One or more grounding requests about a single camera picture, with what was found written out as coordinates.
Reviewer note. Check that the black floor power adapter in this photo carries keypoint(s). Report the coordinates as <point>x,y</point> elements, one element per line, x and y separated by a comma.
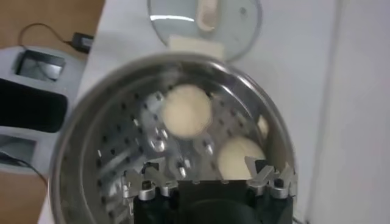
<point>82,42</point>

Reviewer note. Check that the white steamed baozi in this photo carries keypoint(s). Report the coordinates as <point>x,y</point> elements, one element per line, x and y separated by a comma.
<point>236,158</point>
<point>186,111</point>

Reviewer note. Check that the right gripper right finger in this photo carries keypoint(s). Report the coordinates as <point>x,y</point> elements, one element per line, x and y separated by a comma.
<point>262,179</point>

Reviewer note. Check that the grey black robot base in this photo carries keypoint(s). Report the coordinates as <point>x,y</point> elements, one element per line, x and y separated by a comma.
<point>30,106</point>

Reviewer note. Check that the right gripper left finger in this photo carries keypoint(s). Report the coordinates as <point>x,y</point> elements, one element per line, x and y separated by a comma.
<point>158,181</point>

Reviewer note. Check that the glass pot lid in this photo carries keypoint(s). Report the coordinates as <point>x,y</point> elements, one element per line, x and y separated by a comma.
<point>237,33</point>

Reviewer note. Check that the stainless steel steamer pot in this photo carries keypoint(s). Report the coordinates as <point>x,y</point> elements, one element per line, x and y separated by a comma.
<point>122,146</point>

